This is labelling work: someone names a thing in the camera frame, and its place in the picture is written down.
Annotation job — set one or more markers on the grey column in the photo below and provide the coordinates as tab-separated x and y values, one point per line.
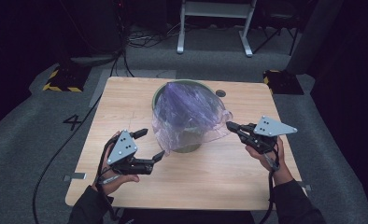
313	34

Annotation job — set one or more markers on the green plastic bin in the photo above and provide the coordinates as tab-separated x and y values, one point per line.
188	146

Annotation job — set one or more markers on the person's left hand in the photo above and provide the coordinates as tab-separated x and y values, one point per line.
110	182

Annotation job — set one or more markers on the person's right hand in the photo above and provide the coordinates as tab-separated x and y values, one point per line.
280	168

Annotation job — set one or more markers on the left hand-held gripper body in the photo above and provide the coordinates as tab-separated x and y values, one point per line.
123	149

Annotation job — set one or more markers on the white metal stand frame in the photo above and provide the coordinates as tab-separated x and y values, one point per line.
215	9

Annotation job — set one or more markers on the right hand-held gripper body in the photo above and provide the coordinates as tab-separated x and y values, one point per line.
269	127

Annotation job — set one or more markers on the grey tape strip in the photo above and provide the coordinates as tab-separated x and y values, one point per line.
307	187
76	176

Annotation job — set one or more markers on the dark round table grommet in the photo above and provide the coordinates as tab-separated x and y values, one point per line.
220	93

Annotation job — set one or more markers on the person's dark clothing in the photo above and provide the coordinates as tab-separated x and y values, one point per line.
188	217

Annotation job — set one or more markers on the black tripod stand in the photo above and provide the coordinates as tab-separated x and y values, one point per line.
275	31

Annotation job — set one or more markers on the black yellow striped base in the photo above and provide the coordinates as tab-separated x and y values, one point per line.
67	77
283	82

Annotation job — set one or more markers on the purple plastic bag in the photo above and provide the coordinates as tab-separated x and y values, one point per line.
185	112

